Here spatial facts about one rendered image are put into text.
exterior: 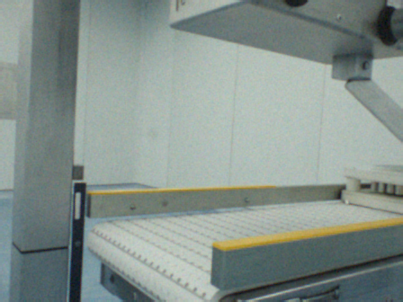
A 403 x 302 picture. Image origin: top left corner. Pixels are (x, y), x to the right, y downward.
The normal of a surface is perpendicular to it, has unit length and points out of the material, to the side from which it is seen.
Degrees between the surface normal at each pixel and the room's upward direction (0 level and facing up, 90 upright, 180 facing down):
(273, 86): 90
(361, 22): 90
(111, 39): 90
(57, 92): 90
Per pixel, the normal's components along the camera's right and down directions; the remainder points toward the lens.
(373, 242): 0.59, 0.07
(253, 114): -0.72, 0.00
